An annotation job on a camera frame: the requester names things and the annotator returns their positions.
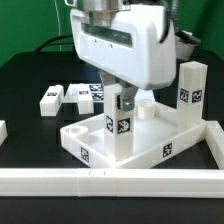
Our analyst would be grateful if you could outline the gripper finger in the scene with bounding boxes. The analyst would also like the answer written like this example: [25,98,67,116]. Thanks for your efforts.
[99,70,116,86]
[117,81,138,112]

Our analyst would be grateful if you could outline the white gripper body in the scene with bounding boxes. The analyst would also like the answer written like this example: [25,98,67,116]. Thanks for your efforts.
[70,4,176,90]

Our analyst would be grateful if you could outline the white desk top tray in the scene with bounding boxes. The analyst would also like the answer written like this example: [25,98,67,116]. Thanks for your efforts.
[60,103,206,169]

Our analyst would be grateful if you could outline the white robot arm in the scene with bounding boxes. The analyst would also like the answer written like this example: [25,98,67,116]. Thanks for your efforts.
[64,0,176,111]

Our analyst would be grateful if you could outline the white block left edge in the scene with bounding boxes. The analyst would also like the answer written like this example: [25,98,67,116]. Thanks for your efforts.
[0,120,7,146]

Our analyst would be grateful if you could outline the white marker base plate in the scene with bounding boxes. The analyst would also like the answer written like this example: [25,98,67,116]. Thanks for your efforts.
[64,83,155,103]

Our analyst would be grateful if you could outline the black cable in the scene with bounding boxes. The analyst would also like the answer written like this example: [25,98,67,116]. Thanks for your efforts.
[33,33,76,54]

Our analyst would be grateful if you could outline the white thin cable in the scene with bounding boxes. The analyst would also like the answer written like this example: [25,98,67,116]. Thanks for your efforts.
[53,0,63,52]

